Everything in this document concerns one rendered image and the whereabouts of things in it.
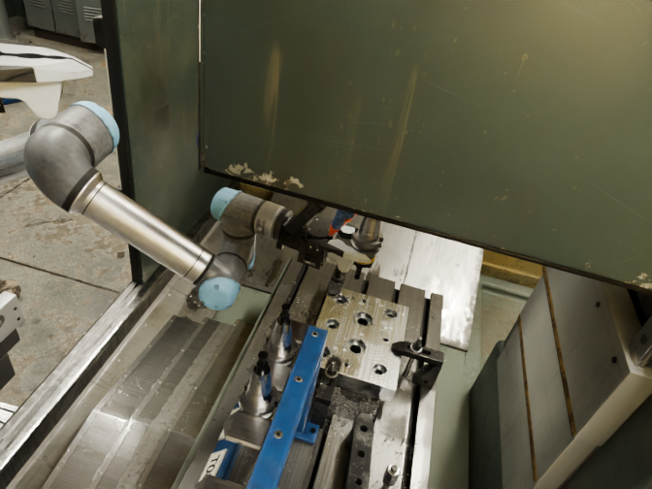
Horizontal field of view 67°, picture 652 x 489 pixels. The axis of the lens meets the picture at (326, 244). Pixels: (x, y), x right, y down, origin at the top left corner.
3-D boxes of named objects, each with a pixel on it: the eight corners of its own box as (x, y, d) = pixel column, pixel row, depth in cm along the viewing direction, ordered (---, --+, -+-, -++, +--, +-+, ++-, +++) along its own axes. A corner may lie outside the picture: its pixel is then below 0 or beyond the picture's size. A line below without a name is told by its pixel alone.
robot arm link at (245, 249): (212, 281, 110) (212, 243, 103) (226, 250, 119) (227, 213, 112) (246, 287, 110) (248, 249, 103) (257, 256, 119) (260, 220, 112)
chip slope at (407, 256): (216, 314, 172) (218, 258, 156) (277, 215, 225) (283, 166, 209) (466, 390, 163) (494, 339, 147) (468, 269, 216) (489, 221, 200)
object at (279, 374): (244, 381, 83) (244, 378, 83) (255, 358, 87) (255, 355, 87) (283, 394, 83) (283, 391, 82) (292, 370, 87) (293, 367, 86)
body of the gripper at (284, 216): (335, 252, 108) (285, 234, 110) (342, 220, 102) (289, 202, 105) (321, 272, 102) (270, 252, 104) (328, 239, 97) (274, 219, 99)
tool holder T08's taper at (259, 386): (266, 410, 78) (269, 385, 73) (241, 402, 78) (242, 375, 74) (277, 389, 81) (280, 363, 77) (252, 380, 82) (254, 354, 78)
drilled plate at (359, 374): (299, 374, 119) (302, 361, 116) (327, 296, 142) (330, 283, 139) (391, 403, 117) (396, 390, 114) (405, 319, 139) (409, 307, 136)
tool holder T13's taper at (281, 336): (287, 359, 86) (291, 334, 82) (264, 350, 87) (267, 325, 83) (295, 341, 90) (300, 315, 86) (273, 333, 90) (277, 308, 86)
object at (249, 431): (217, 438, 75) (217, 435, 74) (231, 408, 79) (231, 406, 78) (260, 452, 74) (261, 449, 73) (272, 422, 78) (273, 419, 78)
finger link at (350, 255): (366, 278, 99) (329, 257, 103) (372, 256, 96) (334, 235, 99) (358, 286, 97) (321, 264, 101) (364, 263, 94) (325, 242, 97)
